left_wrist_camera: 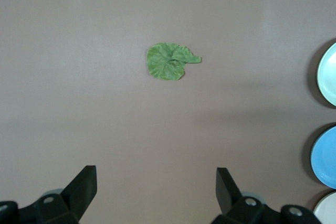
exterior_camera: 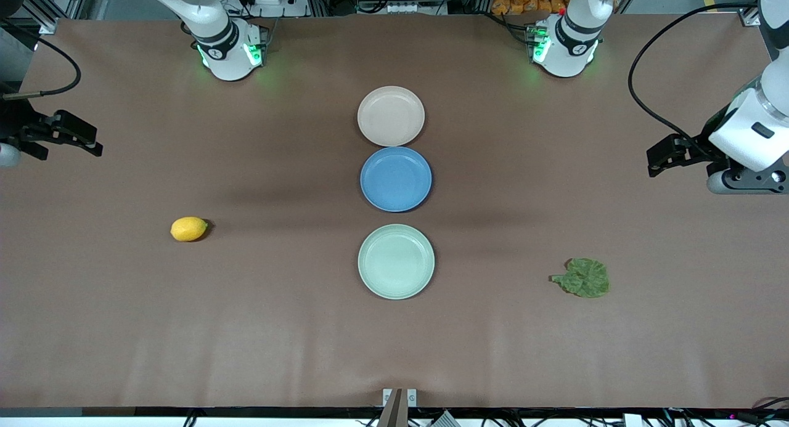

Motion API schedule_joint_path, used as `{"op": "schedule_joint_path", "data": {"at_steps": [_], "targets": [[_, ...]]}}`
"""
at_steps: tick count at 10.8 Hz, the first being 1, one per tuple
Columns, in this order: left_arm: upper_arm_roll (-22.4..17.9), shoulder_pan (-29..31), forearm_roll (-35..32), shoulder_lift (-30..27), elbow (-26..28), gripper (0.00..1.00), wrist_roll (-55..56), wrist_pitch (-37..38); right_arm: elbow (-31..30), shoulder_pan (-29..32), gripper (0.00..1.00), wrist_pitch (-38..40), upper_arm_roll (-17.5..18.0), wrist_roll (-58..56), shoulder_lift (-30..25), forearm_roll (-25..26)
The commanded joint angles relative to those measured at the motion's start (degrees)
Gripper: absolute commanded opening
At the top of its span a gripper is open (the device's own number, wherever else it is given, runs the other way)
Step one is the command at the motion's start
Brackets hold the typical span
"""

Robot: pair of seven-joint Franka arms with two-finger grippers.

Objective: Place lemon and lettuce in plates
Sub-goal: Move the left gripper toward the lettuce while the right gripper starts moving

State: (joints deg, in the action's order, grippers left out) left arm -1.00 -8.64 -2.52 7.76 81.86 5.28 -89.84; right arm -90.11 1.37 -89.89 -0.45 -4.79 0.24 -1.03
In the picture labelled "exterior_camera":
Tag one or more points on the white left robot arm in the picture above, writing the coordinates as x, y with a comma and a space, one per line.
564, 51

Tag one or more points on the yellow lemon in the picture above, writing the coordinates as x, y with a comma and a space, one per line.
188, 229

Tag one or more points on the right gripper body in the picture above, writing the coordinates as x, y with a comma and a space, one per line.
12, 126

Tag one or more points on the blue round plate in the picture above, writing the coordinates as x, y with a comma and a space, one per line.
396, 179

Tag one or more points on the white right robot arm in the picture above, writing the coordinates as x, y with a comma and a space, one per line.
225, 51

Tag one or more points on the pale green round plate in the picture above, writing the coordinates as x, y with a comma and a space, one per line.
396, 262

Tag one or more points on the aluminium frame profile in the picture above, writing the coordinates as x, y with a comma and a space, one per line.
749, 15
49, 11

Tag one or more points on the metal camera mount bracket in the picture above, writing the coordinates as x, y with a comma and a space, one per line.
397, 408

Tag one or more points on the beige round plate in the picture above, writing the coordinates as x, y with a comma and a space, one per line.
391, 116

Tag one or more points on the green lettuce leaf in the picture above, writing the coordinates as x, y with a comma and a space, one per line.
585, 279

